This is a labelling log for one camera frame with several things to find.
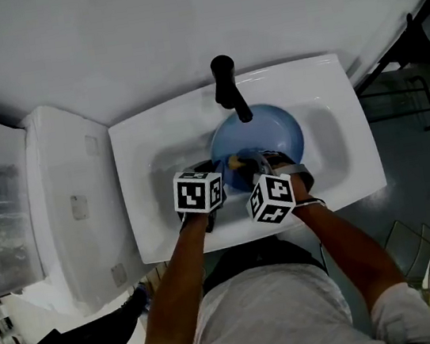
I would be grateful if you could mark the person's white shirt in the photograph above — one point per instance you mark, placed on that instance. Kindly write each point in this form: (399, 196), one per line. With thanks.
(269, 319)

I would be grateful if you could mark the yellow fibrous loofah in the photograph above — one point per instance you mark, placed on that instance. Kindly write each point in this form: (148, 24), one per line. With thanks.
(236, 161)

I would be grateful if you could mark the black faucet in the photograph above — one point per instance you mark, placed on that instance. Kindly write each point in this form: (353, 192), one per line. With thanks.
(225, 81)

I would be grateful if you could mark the person's left forearm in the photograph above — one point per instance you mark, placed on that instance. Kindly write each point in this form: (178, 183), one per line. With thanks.
(176, 285)

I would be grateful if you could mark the blue plastic bowl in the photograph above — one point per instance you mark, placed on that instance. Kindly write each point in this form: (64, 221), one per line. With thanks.
(269, 135)

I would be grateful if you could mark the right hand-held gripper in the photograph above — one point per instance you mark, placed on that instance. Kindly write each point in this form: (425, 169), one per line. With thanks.
(273, 198)

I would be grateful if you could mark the black metal clothes rack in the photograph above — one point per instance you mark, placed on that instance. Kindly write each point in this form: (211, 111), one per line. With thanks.
(425, 103)

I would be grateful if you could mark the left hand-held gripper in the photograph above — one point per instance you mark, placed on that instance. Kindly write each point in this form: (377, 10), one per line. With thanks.
(194, 192)

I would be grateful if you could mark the person's right forearm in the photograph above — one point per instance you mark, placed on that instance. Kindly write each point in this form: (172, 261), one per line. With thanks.
(350, 247)

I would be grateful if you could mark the person's black trousers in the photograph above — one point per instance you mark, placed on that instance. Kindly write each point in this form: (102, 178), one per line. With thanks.
(259, 256)

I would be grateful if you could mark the person's right hand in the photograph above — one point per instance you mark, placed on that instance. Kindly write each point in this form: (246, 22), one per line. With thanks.
(280, 159)

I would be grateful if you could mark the white ceramic sink basin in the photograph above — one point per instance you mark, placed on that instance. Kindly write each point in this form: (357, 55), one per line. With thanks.
(158, 223)

